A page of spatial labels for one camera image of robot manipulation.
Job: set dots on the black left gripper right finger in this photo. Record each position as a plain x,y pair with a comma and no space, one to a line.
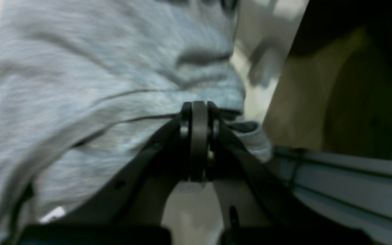
257,208

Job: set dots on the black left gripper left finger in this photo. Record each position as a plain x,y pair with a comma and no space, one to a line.
128,209

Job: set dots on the grey T-shirt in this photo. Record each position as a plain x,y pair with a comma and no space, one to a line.
85,83

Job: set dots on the aluminium frame rail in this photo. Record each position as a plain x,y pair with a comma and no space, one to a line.
354,191

